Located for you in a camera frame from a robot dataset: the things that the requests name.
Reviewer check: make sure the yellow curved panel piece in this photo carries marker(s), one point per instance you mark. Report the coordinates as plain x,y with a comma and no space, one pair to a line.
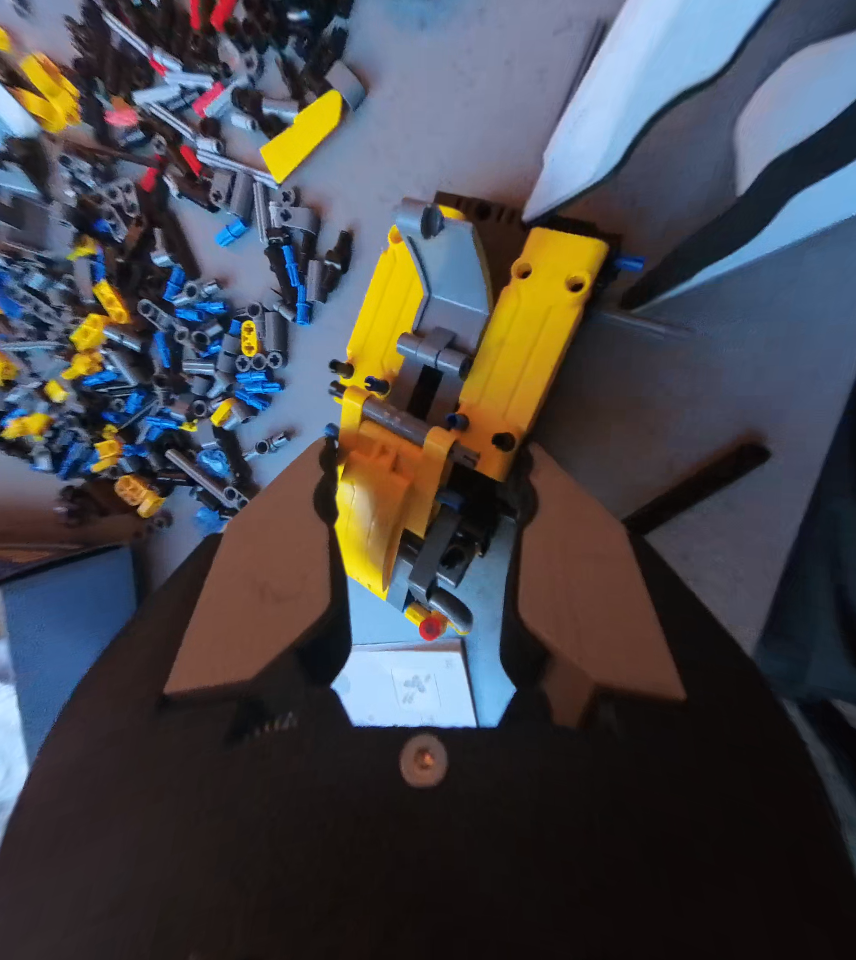
300,139

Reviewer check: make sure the dark blue cardboard kit box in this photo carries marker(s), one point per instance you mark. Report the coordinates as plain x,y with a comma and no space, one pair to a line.
60,637

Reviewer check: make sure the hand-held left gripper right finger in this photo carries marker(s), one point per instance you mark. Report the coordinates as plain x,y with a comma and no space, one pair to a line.
593,600

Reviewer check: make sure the grey desk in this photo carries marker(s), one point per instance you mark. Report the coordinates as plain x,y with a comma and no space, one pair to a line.
435,112

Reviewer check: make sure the pile of small brick parts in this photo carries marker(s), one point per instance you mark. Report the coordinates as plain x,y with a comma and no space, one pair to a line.
98,300

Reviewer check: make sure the white instruction booklet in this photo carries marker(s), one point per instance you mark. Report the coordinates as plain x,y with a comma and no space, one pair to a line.
413,682

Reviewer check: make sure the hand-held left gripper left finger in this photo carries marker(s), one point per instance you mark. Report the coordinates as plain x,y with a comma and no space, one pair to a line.
255,592

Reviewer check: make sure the yellow toy brick vehicle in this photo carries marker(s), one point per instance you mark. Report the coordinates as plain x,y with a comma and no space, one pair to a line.
540,337

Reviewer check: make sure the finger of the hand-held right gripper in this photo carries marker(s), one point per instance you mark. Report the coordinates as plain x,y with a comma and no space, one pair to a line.
818,127
623,90

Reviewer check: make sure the dark grey axle rod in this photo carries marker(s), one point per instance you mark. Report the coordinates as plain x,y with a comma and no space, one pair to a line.
645,321

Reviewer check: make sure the long black holed beam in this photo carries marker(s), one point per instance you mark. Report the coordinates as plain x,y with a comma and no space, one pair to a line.
698,484

